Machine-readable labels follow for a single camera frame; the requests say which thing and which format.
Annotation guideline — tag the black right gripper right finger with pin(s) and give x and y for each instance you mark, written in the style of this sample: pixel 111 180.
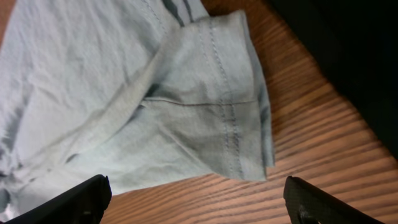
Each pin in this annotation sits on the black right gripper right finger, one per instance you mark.
pixel 306 203

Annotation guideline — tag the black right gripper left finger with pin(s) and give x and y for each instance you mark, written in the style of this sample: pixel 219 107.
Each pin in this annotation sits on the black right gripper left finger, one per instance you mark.
pixel 83 204

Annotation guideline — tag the light blue t-shirt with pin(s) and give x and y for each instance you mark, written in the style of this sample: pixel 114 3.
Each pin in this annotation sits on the light blue t-shirt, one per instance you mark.
pixel 143 92

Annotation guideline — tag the black cloth pile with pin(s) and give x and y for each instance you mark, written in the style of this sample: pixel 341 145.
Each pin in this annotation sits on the black cloth pile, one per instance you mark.
pixel 354 42

